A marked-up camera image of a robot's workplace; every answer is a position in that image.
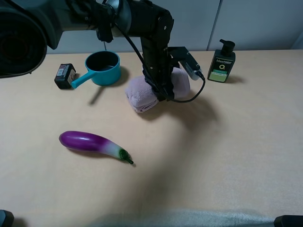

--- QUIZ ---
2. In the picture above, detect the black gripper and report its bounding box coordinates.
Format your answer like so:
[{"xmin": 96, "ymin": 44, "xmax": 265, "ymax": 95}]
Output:
[{"xmin": 143, "ymin": 55, "xmax": 174, "ymax": 101}]

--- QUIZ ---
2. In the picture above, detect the pink towel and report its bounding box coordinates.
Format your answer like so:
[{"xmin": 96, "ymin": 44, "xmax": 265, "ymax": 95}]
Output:
[{"xmin": 125, "ymin": 68, "xmax": 190, "ymax": 113}]

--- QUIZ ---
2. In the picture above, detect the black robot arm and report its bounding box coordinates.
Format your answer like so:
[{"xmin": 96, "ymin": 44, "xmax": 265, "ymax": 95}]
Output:
[{"xmin": 0, "ymin": 0, "xmax": 174, "ymax": 100}]

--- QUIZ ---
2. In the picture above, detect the black object bottom right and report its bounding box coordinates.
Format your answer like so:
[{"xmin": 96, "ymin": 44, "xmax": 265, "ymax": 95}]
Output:
[{"xmin": 274, "ymin": 215, "xmax": 303, "ymax": 227}]

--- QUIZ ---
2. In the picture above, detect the black object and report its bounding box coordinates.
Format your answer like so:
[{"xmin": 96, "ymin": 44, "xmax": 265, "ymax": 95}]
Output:
[
  {"xmin": 0, "ymin": 210, "xmax": 14, "ymax": 227},
  {"xmin": 274, "ymin": 215, "xmax": 303, "ymax": 227}
]

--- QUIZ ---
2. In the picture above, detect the black object bottom left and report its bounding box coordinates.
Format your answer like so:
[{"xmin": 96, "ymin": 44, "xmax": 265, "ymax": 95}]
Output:
[{"xmin": 0, "ymin": 210, "xmax": 14, "ymax": 227}]

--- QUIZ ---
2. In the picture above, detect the teal saucepan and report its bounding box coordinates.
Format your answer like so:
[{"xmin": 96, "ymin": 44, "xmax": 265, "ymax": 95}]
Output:
[{"xmin": 71, "ymin": 51, "xmax": 121, "ymax": 89}]

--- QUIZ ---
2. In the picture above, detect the dark green pump bottle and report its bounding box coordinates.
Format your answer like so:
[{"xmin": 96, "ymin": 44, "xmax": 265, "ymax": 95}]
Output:
[{"xmin": 207, "ymin": 39, "xmax": 236, "ymax": 83}]

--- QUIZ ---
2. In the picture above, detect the small black box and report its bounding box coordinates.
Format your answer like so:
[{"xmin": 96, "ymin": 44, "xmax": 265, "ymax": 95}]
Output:
[{"xmin": 54, "ymin": 63, "xmax": 76, "ymax": 89}]

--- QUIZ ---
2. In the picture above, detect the purple toy eggplant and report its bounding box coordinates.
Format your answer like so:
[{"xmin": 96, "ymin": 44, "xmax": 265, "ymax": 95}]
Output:
[{"xmin": 59, "ymin": 131, "xmax": 134, "ymax": 165}]

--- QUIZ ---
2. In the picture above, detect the black cable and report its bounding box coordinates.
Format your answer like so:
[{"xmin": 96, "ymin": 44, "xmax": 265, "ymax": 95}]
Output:
[{"xmin": 113, "ymin": 21, "xmax": 206, "ymax": 103}]

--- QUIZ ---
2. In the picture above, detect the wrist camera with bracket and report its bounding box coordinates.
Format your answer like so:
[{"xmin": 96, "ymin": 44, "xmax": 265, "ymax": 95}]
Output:
[{"xmin": 168, "ymin": 46, "xmax": 204, "ymax": 80}]

